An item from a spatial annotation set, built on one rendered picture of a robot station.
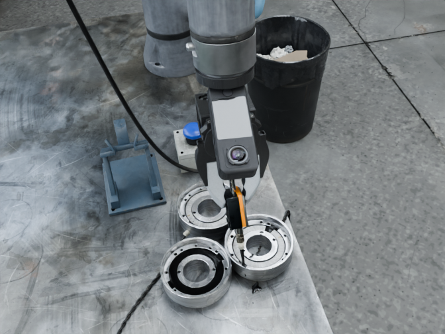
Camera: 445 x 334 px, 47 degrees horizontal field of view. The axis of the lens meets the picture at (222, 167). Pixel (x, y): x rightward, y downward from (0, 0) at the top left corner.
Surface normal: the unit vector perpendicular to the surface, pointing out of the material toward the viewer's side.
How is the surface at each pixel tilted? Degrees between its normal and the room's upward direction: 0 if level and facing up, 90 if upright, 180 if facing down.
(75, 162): 0
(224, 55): 82
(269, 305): 0
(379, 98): 0
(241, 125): 23
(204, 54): 84
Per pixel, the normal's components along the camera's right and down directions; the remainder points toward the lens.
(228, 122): 0.07, -0.38
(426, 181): -0.04, -0.70
